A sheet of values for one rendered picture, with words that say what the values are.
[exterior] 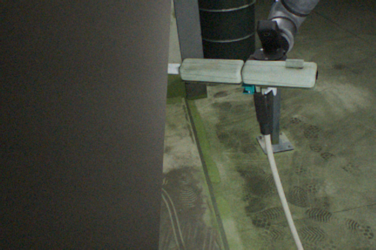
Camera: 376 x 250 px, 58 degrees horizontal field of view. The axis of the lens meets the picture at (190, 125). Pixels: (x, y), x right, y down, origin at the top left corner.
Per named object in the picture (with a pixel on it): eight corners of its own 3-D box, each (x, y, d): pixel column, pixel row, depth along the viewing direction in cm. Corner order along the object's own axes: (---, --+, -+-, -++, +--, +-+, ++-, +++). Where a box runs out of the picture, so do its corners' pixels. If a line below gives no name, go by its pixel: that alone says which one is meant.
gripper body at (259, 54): (283, 88, 84) (291, 58, 92) (281, 60, 79) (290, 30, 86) (253, 86, 88) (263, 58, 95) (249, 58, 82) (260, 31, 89)
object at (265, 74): (316, 129, 84) (318, 53, 69) (314, 144, 81) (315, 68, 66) (150, 111, 105) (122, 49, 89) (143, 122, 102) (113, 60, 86)
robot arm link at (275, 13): (284, -14, 95) (265, 13, 103) (275, 9, 88) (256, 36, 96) (312, 3, 96) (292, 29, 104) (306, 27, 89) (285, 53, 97)
